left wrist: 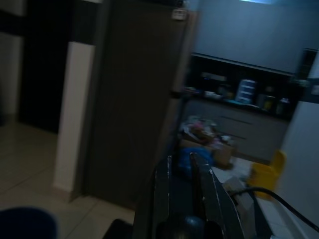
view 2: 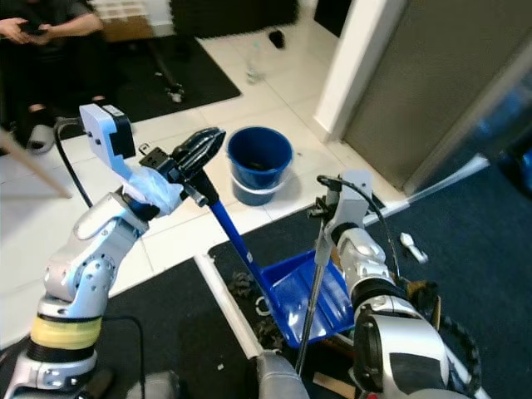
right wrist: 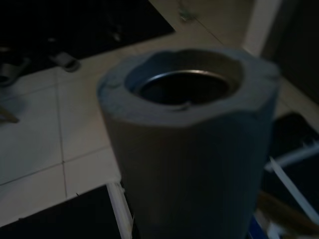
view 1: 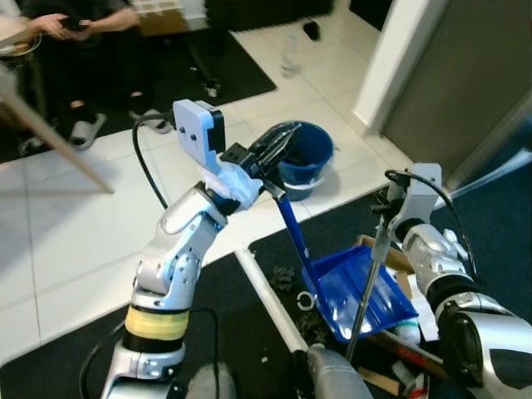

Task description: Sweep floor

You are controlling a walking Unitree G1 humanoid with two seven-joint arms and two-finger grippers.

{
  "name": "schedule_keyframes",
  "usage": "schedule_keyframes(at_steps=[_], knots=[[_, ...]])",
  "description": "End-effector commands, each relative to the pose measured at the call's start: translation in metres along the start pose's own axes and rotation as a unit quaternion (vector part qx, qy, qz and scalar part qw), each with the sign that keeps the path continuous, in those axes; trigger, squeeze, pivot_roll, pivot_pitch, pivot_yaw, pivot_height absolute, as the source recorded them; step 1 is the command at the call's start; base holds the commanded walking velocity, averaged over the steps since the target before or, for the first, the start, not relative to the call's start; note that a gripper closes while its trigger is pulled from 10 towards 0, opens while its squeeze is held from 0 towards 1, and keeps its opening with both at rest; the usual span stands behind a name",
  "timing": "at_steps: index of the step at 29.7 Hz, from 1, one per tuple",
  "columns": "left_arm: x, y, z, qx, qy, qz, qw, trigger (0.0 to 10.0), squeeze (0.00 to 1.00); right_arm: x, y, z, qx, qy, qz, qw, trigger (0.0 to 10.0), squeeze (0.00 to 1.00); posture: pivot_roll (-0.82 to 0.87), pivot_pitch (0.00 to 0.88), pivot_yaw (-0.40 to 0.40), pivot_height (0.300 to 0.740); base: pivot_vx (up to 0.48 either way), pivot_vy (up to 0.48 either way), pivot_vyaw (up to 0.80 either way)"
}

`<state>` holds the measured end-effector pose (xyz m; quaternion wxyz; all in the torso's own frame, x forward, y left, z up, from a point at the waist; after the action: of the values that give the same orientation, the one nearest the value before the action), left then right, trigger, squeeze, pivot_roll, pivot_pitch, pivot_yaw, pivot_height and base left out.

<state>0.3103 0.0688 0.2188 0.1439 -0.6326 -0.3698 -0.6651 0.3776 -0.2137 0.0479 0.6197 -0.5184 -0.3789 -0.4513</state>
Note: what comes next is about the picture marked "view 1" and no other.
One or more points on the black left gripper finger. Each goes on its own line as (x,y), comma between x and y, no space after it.
(283,156)
(278,138)

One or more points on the blue plastic dustpan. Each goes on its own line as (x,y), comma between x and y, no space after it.
(349,291)

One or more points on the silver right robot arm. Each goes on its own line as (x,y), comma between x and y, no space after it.
(474,332)

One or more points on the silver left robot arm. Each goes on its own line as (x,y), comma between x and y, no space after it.
(174,266)

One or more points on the black floor mat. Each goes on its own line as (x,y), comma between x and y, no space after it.
(237,75)

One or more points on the blue plastic bucket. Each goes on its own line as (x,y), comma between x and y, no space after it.
(312,162)

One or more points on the upright clear plastic bottle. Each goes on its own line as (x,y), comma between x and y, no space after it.
(291,58)

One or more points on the black shoe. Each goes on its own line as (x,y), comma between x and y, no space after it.
(312,31)

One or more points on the grey door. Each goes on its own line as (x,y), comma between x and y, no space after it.
(465,75)

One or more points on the closed brown cardboard box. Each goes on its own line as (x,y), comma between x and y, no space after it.
(170,18)

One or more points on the person in black clothes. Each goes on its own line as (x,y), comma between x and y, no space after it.
(100,66)

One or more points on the grey right robot leg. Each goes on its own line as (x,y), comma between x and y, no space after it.
(332,378)

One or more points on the grey robot leg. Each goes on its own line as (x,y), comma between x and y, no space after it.
(332,378)
(212,384)

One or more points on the wooden table leg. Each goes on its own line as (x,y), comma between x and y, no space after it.
(58,137)

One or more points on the grey left robot leg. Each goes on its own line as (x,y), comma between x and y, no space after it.
(212,384)

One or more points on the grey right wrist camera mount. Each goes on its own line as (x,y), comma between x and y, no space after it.
(424,195)

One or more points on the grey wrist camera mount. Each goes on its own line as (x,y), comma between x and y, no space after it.
(193,133)
(424,195)

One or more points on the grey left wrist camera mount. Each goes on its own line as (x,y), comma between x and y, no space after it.
(193,133)

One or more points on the white door frame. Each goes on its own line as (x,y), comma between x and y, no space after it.
(391,58)

